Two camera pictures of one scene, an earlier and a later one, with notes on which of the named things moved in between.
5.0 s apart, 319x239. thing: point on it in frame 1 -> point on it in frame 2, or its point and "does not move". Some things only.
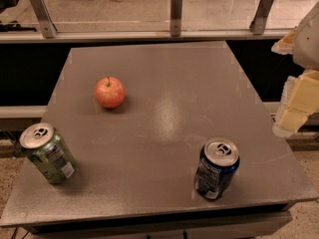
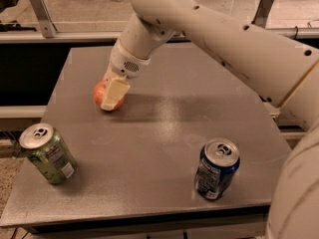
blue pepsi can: x=218 y=160 does not move
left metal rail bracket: x=44 y=16 does not move
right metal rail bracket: x=257 y=25 does not move
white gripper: x=308 y=45 -> x=126 y=64
